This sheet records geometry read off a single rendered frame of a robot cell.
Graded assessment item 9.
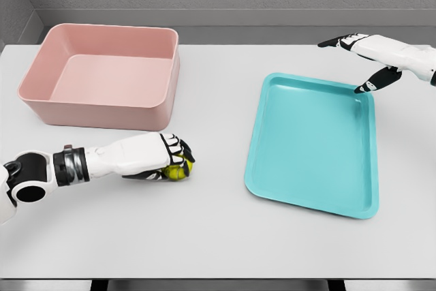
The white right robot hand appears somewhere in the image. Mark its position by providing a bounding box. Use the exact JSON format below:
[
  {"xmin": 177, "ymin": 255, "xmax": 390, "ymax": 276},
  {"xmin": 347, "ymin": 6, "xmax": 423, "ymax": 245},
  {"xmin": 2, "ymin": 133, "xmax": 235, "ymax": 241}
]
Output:
[{"xmin": 317, "ymin": 33, "xmax": 405, "ymax": 95}]

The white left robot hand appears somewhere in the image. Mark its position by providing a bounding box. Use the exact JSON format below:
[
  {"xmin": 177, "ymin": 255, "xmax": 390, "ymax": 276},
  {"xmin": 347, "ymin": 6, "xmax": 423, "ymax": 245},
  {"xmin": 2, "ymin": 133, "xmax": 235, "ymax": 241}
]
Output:
[{"xmin": 121, "ymin": 132, "xmax": 196, "ymax": 182}]

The yellow-green tennis ball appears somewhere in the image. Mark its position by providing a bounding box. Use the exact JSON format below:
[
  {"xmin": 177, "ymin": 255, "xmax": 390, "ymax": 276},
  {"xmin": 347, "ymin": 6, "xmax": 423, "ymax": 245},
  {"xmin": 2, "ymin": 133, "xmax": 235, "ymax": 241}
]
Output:
[{"xmin": 161, "ymin": 155, "xmax": 194, "ymax": 182}]

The pink plastic basket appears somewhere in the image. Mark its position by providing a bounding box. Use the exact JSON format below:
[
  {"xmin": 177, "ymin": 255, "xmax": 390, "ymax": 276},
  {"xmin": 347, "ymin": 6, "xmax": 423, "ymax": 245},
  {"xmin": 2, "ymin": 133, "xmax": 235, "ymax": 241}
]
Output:
[{"xmin": 17, "ymin": 22, "xmax": 181, "ymax": 132}]

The blue plastic tray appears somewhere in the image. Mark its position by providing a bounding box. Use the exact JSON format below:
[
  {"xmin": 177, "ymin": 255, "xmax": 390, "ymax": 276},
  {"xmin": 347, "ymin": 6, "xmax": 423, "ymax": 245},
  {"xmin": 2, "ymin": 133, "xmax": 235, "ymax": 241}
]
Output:
[{"xmin": 243, "ymin": 72, "xmax": 380, "ymax": 220}]

